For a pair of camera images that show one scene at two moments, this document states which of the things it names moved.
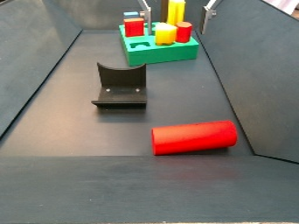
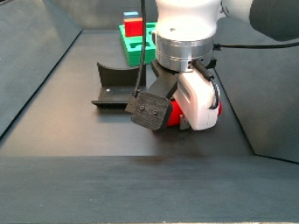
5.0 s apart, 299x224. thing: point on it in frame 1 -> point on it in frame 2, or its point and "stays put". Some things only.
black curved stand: x=123 y=87 stays put
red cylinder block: x=191 y=137 -> x=175 y=113
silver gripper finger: x=207 y=15 -> x=198 y=98
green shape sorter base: x=143 y=52 stays put
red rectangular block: x=134 y=26 stays put
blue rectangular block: x=131 y=14 stays put
